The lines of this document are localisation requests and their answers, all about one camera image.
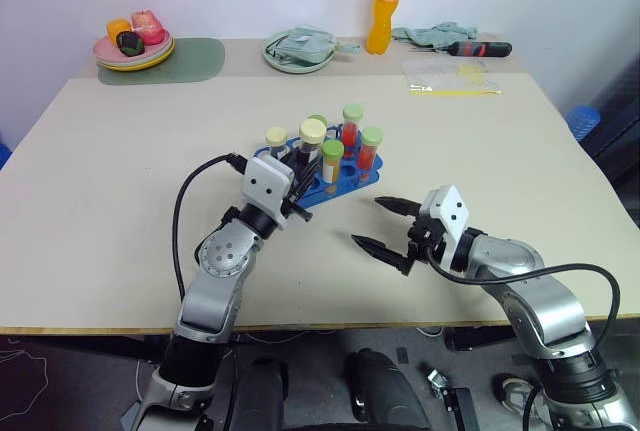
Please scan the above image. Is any dark rounded shape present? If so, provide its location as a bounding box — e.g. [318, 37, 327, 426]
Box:
[231, 356, 290, 431]
[346, 347, 432, 431]

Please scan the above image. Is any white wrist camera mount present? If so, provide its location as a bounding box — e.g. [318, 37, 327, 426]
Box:
[418, 184, 473, 273]
[239, 155, 296, 231]

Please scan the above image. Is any pale green plate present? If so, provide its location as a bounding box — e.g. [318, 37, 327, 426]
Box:
[97, 40, 176, 68]

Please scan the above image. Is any clear zip bag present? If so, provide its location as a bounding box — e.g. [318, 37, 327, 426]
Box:
[401, 59, 505, 98]

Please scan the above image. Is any pale green cloth pouch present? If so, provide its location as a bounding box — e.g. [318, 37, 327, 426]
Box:
[272, 25, 362, 64]

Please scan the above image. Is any mint green plate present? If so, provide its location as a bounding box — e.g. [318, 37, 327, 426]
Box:
[261, 28, 337, 74]

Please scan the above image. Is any blue plastic stool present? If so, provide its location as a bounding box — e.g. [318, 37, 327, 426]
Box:
[566, 105, 602, 143]

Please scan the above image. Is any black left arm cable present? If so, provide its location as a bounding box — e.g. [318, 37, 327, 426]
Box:
[171, 151, 247, 303]

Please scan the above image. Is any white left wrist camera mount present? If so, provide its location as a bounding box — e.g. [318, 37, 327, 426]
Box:
[239, 155, 296, 231]

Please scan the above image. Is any dark tube small cream cap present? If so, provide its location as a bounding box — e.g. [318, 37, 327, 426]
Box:
[264, 126, 289, 161]

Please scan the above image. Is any yellow tube green cap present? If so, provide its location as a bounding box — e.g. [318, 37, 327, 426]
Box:
[320, 139, 346, 185]

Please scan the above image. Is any orange-red tube green cap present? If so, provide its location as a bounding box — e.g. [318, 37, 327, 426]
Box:
[357, 125, 386, 173]

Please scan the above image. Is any black table foot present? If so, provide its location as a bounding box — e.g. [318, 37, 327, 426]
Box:
[443, 324, 517, 353]

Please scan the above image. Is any pink plate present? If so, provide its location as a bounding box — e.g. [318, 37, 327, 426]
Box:
[92, 32, 174, 65]

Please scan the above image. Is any dark tube large cream cap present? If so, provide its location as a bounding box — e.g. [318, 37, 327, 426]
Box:
[291, 117, 328, 180]

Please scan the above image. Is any black red screwdriver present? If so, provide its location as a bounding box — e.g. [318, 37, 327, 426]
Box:
[408, 40, 513, 59]

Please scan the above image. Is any green placemat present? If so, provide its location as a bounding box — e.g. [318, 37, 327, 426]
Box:
[96, 36, 226, 87]

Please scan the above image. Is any sneaker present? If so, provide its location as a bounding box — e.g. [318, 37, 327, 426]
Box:
[492, 372, 549, 420]

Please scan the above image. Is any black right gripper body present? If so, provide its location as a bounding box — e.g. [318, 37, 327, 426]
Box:
[405, 214, 447, 266]

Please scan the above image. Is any yellow plate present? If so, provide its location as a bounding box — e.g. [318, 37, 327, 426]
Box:
[97, 45, 177, 73]

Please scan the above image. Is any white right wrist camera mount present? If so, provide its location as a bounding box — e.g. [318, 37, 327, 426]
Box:
[418, 184, 473, 273]

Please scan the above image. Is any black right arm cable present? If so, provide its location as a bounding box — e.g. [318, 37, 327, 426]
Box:
[423, 243, 622, 353]

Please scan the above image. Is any blue plastic crate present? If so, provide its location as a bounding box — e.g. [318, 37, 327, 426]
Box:
[0, 127, 14, 173]

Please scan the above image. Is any black frame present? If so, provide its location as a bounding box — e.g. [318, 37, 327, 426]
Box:
[583, 57, 640, 232]

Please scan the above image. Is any green rag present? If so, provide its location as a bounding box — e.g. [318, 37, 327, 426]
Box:
[391, 21, 480, 51]

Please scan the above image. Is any orange drink bottle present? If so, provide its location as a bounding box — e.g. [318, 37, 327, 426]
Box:
[365, 0, 406, 56]

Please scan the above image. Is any dark toy food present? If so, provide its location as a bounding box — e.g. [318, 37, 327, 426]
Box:
[115, 31, 146, 57]

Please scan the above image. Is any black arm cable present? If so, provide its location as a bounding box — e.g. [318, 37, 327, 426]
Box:
[171, 151, 247, 303]
[423, 243, 622, 353]

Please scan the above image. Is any red tube green cap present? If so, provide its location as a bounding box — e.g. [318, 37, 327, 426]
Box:
[340, 102, 365, 150]

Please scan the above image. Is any pink toy food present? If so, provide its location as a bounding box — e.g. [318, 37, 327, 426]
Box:
[130, 8, 167, 46]

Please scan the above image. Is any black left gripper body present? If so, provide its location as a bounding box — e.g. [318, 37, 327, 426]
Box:
[279, 181, 314, 224]

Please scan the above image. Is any blue test tube rack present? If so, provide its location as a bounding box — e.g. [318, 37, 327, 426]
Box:
[252, 122, 386, 211]

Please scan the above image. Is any orange toy food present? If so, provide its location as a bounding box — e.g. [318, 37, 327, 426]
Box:
[105, 17, 134, 43]

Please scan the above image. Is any metal caster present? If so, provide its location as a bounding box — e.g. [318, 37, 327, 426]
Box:
[426, 367, 452, 398]

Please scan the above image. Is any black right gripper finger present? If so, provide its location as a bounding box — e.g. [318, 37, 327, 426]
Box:
[349, 233, 415, 278]
[373, 195, 422, 219]

